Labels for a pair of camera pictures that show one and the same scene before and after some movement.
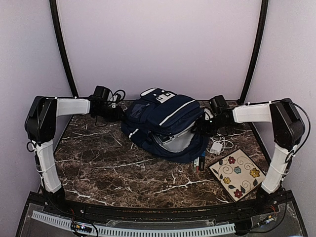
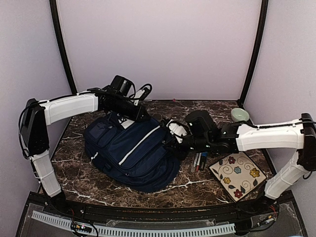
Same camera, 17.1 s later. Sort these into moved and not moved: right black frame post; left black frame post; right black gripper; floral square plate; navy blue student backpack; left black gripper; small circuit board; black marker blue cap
Moved: left black gripper; right black gripper; navy blue student backpack
Not moved: right black frame post; floral square plate; left black frame post; small circuit board; black marker blue cap
